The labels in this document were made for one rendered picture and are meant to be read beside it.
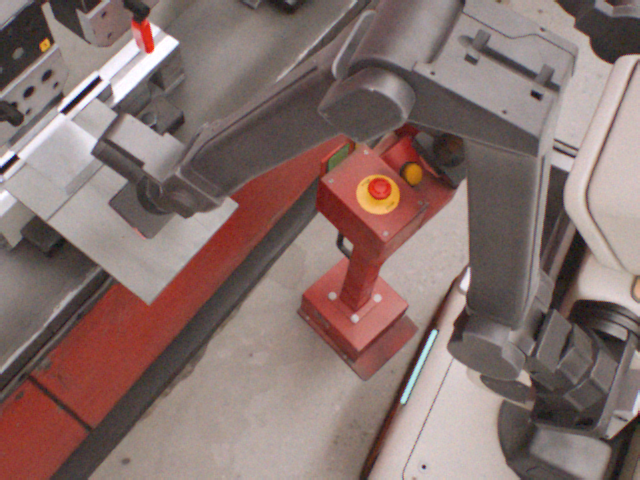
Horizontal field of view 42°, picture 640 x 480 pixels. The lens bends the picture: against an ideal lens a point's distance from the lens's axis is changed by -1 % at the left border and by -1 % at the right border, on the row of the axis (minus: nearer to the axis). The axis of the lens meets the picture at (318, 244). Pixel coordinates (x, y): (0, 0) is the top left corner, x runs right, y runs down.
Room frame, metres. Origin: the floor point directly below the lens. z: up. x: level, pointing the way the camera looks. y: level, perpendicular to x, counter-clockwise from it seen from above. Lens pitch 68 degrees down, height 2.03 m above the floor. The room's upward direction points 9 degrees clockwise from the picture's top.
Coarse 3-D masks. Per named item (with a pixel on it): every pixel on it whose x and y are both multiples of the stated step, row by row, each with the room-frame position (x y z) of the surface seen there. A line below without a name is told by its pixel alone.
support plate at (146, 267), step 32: (96, 128) 0.54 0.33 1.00; (32, 192) 0.43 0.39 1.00; (64, 192) 0.44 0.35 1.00; (96, 192) 0.45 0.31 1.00; (64, 224) 0.39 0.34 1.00; (96, 224) 0.40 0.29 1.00; (128, 224) 0.41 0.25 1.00; (192, 224) 0.42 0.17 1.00; (96, 256) 0.36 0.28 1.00; (128, 256) 0.36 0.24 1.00; (160, 256) 0.37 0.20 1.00; (192, 256) 0.38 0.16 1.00; (128, 288) 0.32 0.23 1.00; (160, 288) 0.33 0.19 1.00
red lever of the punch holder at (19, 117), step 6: (0, 102) 0.45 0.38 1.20; (6, 102) 0.45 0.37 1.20; (0, 108) 0.44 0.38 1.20; (6, 108) 0.44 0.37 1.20; (12, 108) 0.44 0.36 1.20; (0, 114) 0.43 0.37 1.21; (6, 114) 0.43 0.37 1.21; (12, 114) 0.44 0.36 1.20; (18, 114) 0.44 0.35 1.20; (24, 114) 0.44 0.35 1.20; (0, 120) 0.42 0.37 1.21; (6, 120) 0.43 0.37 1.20; (12, 120) 0.43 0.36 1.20; (18, 120) 0.43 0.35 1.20; (24, 120) 0.44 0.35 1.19
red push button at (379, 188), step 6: (372, 180) 0.63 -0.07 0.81; (378, 180) 0.63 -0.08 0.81; (384, 180) 0.63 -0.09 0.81; (372, 186) 0.61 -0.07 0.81; (378, 186) 0.62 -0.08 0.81; (384, 186) 0.62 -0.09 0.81; (390, 186) 0.62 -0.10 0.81; (372, 192) 0.60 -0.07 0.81; (378, 192) 0.61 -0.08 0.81; (384, 192) 0.61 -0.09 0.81; (390, 192) 0.61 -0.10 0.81; (378, 198) 0.60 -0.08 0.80; (384, 198) 0.60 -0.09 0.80
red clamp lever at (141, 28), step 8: (128, 0) 0.62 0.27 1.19; (136, 0) 0.62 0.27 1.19; (128, 8) 0.62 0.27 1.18; (136, 8) 0.61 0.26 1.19; (144, 8) 0.61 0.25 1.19; (136, 16) 0.62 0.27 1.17; (144, 16) 0.61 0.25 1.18; (136, 24) 0.61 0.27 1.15; (144, 24) 0.62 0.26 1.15; (136, 32) 0.61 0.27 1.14; (144, 32) 0.61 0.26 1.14; (136, 40) 0.62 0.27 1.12; (144, 40) 0.61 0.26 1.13; (152, 40) 0.62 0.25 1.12; (144, 48) 0.61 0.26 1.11; (152, 48) 0.62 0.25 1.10
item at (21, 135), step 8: (64, 96) 0.56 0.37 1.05; (56, 104) 0.55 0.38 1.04; (40, 112) 0.52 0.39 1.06; (48, 112) 0.53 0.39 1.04; (32, 120) 0.51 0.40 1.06; (40, 120) 0.52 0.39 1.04; (24, 128) 0.50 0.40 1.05; (32, 128) 0.51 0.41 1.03; (16, 136) 0.48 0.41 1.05; (24, 136) 0.50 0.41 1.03; (8, 144) 0.47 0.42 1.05; (16, 144) 0.49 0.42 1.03
